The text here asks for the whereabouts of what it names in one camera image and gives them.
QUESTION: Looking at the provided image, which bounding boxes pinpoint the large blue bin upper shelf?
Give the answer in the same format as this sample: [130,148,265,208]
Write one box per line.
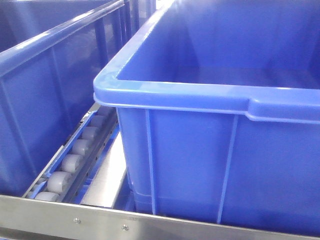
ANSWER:
[0,0,156,197]

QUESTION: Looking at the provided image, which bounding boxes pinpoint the grey roller track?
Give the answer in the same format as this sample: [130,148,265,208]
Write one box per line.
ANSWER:
[23,106,118,204]

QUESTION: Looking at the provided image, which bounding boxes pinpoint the blue bin upper right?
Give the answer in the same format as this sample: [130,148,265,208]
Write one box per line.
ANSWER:
[93,0,320,236]

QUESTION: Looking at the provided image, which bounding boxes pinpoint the grey right shelf rack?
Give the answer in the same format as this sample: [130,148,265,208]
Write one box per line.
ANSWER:
[0,105,309,240]

